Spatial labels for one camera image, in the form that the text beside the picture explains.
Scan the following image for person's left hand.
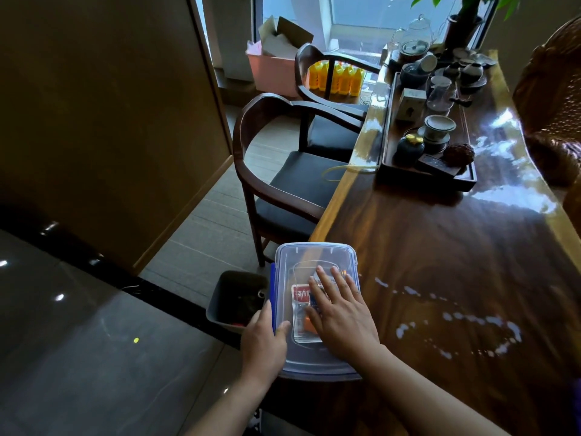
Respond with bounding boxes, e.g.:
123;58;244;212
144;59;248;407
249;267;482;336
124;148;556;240
240;300;291;385

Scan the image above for person's right hand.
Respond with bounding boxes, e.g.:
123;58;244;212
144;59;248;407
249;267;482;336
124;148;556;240
304;265;382;363

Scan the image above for clear plastic box blue latches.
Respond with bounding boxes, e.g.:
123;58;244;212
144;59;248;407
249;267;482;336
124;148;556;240
270;242;363;382

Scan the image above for person's left forearm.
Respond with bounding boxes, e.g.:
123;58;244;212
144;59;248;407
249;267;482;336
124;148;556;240
183;374;274;436

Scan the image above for person's right forearm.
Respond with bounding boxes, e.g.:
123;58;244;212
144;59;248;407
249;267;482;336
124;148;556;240
353;344;514;436

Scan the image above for clear packet with orange item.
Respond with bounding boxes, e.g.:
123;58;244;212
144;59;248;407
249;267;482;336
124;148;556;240
293;300;324;344

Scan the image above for grey trash bin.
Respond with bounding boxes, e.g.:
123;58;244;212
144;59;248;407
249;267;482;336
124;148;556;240
205;270;270;335

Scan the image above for dark wooden armchair black cushion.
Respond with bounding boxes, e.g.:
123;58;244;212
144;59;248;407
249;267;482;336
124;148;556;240
294;43;382;162
232;92;365;268

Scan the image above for dark wooden tea tray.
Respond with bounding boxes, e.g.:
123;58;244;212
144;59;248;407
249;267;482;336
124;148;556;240
376;71;478;192

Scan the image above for dark round jar gold lid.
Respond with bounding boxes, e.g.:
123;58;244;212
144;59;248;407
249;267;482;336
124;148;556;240
393;134;426;169

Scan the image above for black rectangular tray block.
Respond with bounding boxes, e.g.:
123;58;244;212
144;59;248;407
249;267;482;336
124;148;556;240
416;154;462;178

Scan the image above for brown knobbly tea pet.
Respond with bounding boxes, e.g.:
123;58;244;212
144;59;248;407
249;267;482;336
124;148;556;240
442;143;476;169

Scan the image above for white lidded tea bowl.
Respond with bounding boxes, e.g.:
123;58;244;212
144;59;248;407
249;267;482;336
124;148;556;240
417;114;457;155

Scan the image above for small pale square box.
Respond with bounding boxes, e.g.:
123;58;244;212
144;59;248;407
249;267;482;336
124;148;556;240
395;88;428;123

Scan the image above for row of yellow bottles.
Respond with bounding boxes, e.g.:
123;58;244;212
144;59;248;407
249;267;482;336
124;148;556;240
308;60;366;97

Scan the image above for glass tea pitcher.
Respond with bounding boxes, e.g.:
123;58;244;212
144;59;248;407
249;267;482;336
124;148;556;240
426;83;457;115

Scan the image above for pink plastic bin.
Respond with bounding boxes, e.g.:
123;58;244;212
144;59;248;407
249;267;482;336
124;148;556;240
245;50;302;98

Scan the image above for dark cup on saucer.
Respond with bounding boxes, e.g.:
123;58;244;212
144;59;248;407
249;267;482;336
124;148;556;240
458;63;489;94

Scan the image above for round dark lidded pot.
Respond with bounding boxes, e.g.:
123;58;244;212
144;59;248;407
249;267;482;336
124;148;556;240
399;39;430;65

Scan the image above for open cardboard box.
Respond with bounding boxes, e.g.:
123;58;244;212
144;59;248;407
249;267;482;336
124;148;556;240
258;16;314;59

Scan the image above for stack of small grey plates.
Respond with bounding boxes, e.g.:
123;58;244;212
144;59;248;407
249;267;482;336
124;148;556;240
452;47;498;69

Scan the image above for glass teapot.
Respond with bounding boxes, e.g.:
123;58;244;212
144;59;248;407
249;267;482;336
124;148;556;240
390;14;437;51

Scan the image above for window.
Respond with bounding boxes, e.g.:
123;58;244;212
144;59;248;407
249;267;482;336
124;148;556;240
252;0;497;55

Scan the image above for green potted plant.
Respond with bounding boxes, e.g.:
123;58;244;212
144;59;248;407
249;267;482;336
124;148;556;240
410;0;521;51

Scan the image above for thin yellow drain hose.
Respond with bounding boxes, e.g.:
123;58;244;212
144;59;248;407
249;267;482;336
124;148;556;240
322;163;380;182

